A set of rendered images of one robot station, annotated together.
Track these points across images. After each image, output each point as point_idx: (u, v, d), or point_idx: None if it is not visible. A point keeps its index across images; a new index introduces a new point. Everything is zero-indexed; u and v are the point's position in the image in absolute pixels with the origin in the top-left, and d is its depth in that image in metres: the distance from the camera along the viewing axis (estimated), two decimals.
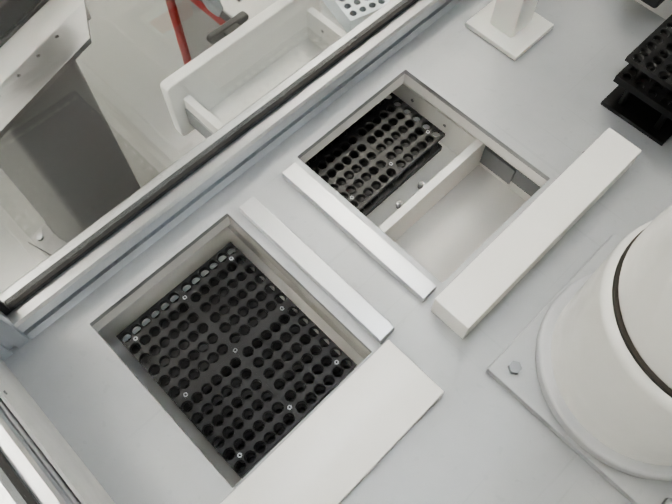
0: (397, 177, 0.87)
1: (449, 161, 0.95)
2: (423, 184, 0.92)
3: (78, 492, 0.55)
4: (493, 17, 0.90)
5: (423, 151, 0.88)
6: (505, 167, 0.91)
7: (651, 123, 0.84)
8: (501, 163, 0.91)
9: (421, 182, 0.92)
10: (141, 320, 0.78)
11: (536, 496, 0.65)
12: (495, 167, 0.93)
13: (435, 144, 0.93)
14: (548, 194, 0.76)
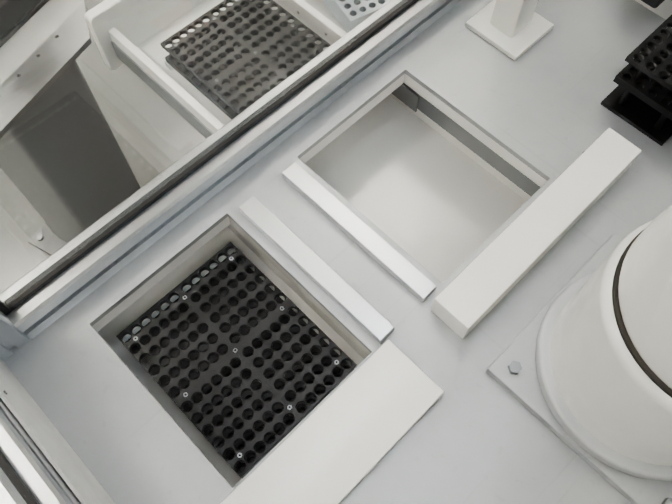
0: None
1: None
2: None
3: (78, 492, 0.55)
4: (493, 17, 0.90)
5: None
6: (410, 94, 0.97)
7: (651, 123, 0.84)
8: (406, 90, 0.97)
9: None
10: (141, 320, 0.78)
11: (536, 496, 0.65)
12: (402, 95, 0.98)
13: None
14: (548, 194, 0.76)
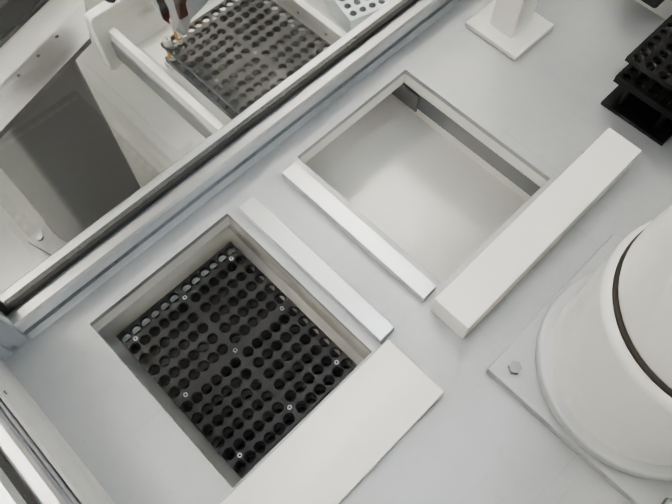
0: None
1: None
2: None
3: (78, 492, 0.55)
4: (493, 17, 0.90)
5: None
6: (410, 94, 0.97)
7: (651, 123, 0.84)
8: (406, 90, 0.97)
9: None
10: (141, 320, 0.78)
11: (536, 496, 0.65)
12: (402, 95, 0.98)
13: None
14: (548, 194, 0.76)
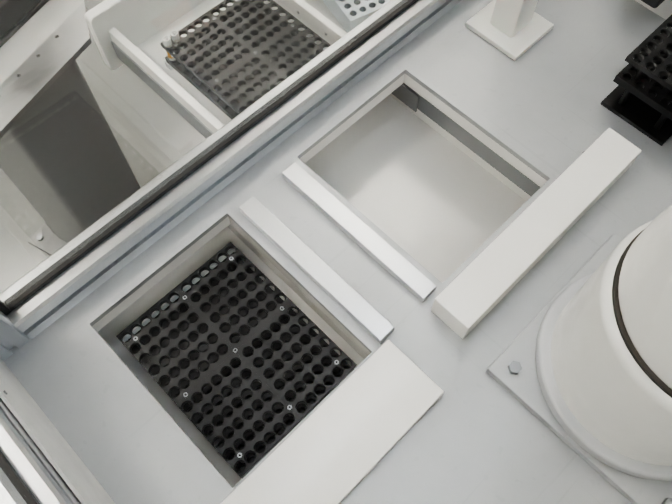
0: None
1: None
2: None
3: (78, 492, 0.55)
4: (493, 17, 0.90)
5: None
6: (410, 94, 0.97)
7: (651, 123, 0.84)
8: (406, 90, 0.97)
9: None
10: (141, 320, 0.78)
11: (536, 496, 0.65)
12: (402, 95, 0.98)
13: None
14: (548, 194, 0.76)
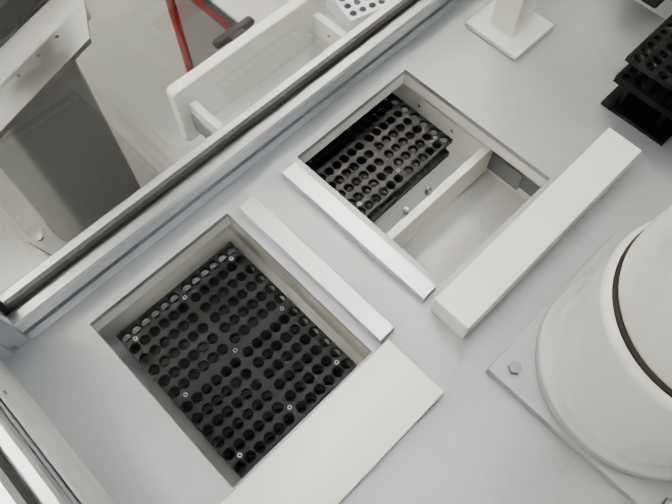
0: (404, 183, 0.87)
1: (456, 167, 0.95)
2: (430, 190, 0.92)
3: (78, 492, 0.55)
4: (493, 17, 0.90)
5: (431, 157, 0.88)
6: (513, 173, 0.91)
7: (651, 123, 0.84)
8: (508, 169, 0.91)
9: (428, 188, 0.92)
10: (141, 320, 0.78)
11: (536, 496, 0.65)
12: (502, 172, 0.93)
13: (442, 150, 0.93)
14: (548, 194, 0.76)
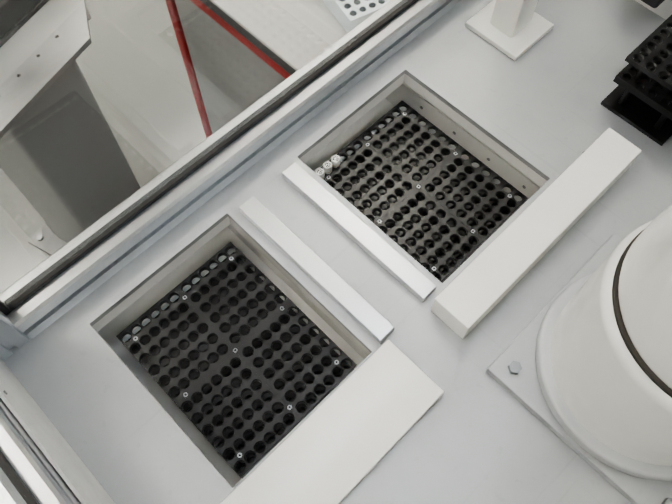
0: (479, 245, 0.83)
1: None
2: None
3: (78, 492, 0.55)
4: (493, 17, 0.90)
5: (506, 217, 0.84)
6: None
7: (651, 123, 0.84)
8: None
9: None
10: (141, 320, 0.78)
11: (536, 496, 0.65)
12: None
13: (514, 206, 0.89)
14: (548, 194, 0.76)
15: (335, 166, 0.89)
